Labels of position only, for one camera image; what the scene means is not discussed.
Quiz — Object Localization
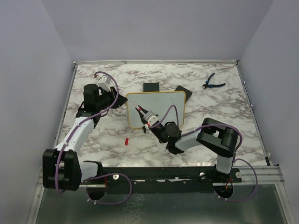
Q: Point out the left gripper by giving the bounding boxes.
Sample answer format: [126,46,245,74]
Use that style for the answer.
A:
[97,86,128,111]

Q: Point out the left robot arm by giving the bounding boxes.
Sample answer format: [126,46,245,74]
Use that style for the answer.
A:
[42,84,127,192]

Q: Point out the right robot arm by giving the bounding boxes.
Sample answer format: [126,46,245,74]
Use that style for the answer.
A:
[136,105,242,182]

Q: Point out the yellow framed whiteboard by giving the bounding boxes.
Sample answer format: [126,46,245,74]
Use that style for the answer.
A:
[126,91,186,129]

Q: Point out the black square block left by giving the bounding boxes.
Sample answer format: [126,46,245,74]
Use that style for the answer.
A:
[143,83,160,92]

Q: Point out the black square block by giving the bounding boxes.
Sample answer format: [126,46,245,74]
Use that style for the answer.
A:
[175,85,193,102]
[143,83,160,92]

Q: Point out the black square block right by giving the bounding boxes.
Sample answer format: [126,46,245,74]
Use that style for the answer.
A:
[175,85,193,102]

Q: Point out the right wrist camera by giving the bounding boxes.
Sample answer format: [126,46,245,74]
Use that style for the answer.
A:
[144,115,159,130]

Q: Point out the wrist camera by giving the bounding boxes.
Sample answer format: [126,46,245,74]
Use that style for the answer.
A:
[94,73,111,91]
[144,115,159,130]

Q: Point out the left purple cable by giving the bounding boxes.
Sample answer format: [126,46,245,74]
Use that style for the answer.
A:
[56,71,121,194]

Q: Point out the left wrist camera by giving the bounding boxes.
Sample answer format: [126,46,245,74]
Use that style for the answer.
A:
[94,73,111,91]

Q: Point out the blue handled pliers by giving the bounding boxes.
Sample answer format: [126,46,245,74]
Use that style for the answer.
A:
[202,72,226,90]

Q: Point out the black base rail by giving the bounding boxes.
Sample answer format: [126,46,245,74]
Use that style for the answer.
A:
[86,166,241,194]

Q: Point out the metal table frame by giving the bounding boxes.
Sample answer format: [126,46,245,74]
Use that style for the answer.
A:
[28,60,295,224]

